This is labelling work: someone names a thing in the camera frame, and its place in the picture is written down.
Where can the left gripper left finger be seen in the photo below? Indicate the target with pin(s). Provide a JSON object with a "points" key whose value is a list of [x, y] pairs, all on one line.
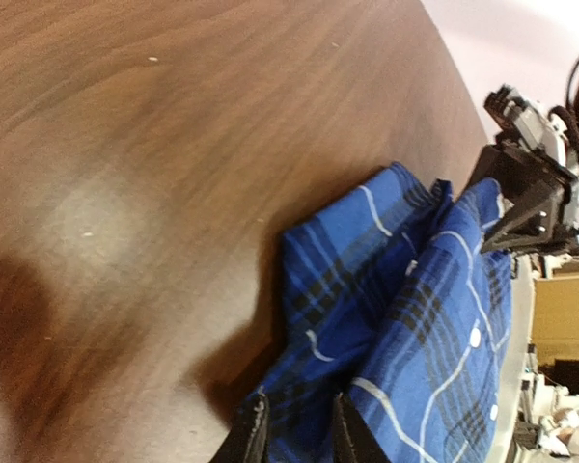
{"points": [[247, 441]]}

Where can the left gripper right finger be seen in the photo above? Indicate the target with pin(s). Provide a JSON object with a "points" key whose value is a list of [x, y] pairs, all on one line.
{"points": [[352, 440]]}

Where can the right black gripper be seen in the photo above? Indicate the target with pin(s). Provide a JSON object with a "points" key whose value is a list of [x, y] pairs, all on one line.
{"points": [[539, 200]]}

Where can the blue plaid long sleeve shirt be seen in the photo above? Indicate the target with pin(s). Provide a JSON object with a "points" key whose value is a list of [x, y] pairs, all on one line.
{"points": [[389, 298]]}

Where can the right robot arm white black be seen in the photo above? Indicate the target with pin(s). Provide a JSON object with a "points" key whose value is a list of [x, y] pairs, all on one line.
{"points": [[569, 112]]}

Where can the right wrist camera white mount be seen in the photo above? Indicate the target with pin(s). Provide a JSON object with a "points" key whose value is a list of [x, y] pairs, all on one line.
{"points": [[525, 122]]}

